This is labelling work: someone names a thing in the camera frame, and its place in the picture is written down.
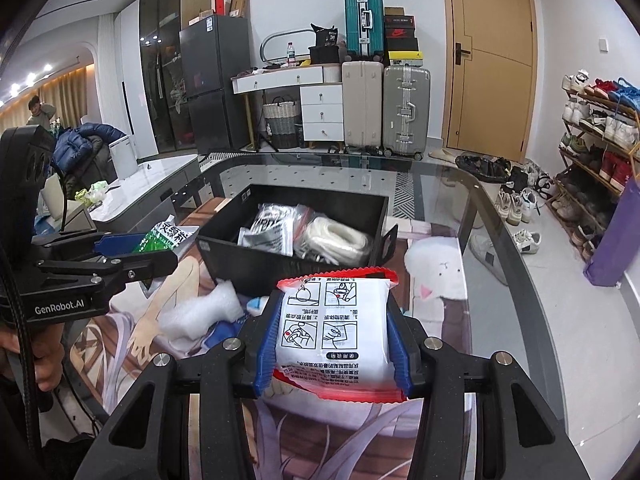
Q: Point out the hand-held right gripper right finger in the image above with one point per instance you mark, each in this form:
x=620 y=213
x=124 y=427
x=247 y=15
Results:
x=401 y=360

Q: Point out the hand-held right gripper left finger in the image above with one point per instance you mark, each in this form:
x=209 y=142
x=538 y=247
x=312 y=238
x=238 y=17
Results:
x=264 y=355

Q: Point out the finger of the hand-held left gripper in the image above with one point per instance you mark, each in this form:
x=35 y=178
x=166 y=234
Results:
x=120 y=244
x=150 y=264

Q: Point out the green and white packet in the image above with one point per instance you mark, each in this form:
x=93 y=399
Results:
x=165 y=237

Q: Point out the red and white packet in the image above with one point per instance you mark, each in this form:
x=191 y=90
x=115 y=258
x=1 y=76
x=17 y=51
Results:
x=330 y=330

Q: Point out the white bubble wrap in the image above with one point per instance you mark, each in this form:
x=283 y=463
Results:
x=200 y=315

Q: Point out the black cardboard box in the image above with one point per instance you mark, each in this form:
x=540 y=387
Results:
x=225 y=265

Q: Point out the clear bag with black stripes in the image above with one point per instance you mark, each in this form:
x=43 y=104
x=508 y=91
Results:
x=270 y=217

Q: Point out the clear bag with cream coil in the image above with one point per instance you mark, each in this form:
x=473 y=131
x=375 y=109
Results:
x=335 y=237

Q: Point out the person's left hand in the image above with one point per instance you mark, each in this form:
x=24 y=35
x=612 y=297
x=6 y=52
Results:
x=47 y=360

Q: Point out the grey side cabinet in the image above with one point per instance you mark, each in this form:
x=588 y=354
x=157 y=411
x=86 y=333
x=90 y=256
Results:
x=80 y=217

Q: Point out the green and white plastic bag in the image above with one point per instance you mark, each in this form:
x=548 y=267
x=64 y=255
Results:
x=91 y=192

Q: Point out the printed cartoon desk mat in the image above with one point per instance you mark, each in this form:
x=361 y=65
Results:
x=440 y=310

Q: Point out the white and grey counter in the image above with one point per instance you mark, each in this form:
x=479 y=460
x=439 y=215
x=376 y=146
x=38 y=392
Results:
x=150 y=180

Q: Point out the white paper bag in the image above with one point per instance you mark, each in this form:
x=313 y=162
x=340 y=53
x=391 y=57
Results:
x=55 y=200

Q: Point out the white air purifier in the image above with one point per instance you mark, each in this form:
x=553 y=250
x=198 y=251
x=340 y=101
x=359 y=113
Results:
x=123 y=157

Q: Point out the blue down jacket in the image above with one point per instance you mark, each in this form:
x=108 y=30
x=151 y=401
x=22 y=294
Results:
x=80 y=142

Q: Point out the white sneaker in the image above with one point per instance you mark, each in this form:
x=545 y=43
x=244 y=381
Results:
x=487 y=257

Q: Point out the beige curtain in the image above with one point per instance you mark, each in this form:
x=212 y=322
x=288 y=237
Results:
x=70 y=95

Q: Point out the dark glass cabinet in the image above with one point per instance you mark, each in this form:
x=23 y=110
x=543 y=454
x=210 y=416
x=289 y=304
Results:
x=160 y=70

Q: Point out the pile of loose shoes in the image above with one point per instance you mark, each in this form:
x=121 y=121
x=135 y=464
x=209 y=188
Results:
x=510 y=205

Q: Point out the wicker basket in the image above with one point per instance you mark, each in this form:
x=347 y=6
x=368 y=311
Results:
x=281 y=125

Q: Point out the dark grey fridge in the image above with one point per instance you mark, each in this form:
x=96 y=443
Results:
x=210 y=75

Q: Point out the beige slipper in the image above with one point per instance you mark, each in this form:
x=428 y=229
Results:
x=444 y=156

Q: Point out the white dresser with drawers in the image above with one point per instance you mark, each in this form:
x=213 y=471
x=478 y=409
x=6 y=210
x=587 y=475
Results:
x=322 y=110

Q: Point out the flat cardboard box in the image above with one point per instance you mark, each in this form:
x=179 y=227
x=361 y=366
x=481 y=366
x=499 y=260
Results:
x=200 y=18

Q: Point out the purple bag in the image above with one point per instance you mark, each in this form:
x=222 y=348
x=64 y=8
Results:
x=615 y=250

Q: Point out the silver suitcase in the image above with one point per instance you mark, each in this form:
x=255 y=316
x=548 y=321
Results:
x=405 y=110

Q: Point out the clear water bottle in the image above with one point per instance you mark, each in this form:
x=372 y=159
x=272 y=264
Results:
x=291 y=55

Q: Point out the beige suitcase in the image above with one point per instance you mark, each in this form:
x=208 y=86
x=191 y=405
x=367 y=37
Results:
x=362 y=110

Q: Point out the arched chrome mirror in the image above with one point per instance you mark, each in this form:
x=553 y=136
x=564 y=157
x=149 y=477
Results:
x=272 y=37

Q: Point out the tall cardboard box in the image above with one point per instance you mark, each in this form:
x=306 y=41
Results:
x=239 y=2

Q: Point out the wooden shoe rack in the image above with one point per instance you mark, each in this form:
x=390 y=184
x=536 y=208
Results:
x=582 y=157

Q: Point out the black paper bag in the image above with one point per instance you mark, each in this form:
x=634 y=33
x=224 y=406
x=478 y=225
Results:
x=325 y=47

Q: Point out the yellow and black shoe box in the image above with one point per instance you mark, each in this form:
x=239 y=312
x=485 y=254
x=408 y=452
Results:
x=405 y=58

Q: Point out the wooden door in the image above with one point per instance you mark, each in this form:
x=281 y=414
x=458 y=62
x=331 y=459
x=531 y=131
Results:
x=490 y=60

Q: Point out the rows of racked sneakers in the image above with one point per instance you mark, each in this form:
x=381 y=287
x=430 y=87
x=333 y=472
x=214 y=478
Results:
x=615 y=130

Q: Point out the teal suitcase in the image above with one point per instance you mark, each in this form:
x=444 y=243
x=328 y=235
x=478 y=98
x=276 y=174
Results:
x=362 y=25

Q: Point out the black and red shoe box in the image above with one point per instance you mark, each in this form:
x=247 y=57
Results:
x=401 y=38

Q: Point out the brown shoe box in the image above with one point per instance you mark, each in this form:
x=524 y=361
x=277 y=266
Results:
x=394 y=11

